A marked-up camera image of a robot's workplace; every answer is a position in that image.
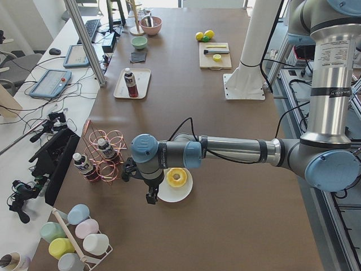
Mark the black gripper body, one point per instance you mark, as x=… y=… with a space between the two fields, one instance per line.
x=152 y=184

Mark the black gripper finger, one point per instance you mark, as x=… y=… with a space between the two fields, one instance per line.
x=154 y=195
x=149 y=198

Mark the white round plate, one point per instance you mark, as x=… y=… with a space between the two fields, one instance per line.
x=171 y=194

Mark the yellow glazed donut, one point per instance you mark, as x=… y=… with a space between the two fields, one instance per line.
x=176 y=177

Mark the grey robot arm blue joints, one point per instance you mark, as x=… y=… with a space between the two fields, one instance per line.
x=322 y=155

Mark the red drink bottle on tray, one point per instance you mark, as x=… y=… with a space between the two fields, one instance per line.
x=130 y=82

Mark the cream tray with bunny drawing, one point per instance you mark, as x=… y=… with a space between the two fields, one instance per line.
x=142 y=76

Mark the dark bottle in rack rear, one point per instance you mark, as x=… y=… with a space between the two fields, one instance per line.
x=106 y=149

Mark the dark bottle in rack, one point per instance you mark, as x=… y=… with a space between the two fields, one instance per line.
x=106 y=149
x=85 y=166

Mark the dark bottle in rack front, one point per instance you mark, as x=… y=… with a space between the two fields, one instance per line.
x=85 y=166

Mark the pink cup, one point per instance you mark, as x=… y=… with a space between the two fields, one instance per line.
x=89 y=226

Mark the light blue cup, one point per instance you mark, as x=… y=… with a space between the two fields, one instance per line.
x=78 y=214

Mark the white cup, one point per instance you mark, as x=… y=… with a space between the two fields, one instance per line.
x=96 y=244

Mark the grey cup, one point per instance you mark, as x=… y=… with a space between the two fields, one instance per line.
x=70 y=262

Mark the yellow cup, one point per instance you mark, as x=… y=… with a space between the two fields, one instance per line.
x=60 y=246

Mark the mint green cup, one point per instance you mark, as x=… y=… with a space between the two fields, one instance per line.
x=51 y=230

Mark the dark grey cloth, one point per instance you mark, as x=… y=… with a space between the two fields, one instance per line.
x=138 y=56

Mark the blue teach pendant near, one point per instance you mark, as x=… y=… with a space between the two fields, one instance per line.
x=51 y=84

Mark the blue teach pendant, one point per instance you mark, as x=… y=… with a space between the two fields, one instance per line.
x=51 y=84
x=76 y=57

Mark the blue teach pendant far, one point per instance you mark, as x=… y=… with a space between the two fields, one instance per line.
x=76 y=57

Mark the mint green bowl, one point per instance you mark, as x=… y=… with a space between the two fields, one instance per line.
x=139 y=42

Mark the wooden cutting board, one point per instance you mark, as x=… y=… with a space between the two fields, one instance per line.
x=206 y=61

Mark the wooden mug tree stand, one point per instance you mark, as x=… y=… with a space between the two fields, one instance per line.
x=135 y=7

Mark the black computer mouse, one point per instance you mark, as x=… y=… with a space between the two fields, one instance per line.
x=54 y=51

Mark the halved lemon slice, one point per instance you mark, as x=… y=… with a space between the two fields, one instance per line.
x=217 y=57

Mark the yellow peeler strip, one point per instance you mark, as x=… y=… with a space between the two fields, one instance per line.
x=216 y=46

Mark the pink bowl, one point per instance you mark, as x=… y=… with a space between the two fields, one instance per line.
x=151 y=25

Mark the black keyboard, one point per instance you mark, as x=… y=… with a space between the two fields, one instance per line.
x=91 y=27

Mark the yellow lemon left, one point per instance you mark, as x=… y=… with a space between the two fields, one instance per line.
x=199 y=36

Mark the yellow lemon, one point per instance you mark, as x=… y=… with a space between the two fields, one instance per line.
x=199 y=36
x=209 y=33

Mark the yellow lemon right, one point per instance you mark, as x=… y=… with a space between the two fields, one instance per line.
x=209 y=33

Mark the copper wire bottle rack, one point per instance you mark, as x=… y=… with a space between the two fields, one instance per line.
x=106 y=169

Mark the white wire cup rack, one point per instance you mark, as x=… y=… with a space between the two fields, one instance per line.
x=90 y=260

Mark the black camera clamp device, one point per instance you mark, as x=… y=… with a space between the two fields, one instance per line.
x=23 y=192

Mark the grey handled knife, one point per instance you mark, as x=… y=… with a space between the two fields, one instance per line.
x=210 y=52

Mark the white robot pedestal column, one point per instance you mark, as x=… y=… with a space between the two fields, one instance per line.
x=246 y=81

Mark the aluminium frame post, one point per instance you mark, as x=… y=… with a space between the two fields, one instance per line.
x=78 y=23

